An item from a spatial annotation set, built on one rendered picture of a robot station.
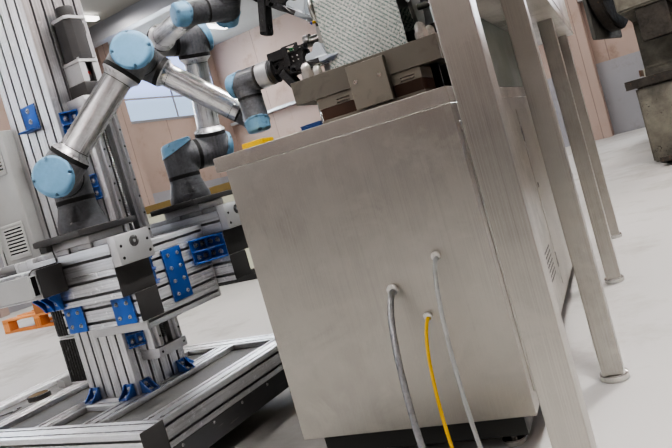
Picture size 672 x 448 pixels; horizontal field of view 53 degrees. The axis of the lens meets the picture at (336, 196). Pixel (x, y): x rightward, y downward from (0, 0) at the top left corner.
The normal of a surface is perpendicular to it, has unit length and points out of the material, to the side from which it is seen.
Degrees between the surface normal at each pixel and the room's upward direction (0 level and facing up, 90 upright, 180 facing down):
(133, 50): 85
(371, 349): 90
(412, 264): 90
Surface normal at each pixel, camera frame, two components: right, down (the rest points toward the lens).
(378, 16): -0.37, 0.15
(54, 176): 0.07, 0.11
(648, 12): -0.63, 0.21
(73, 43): 0.24, -0.03
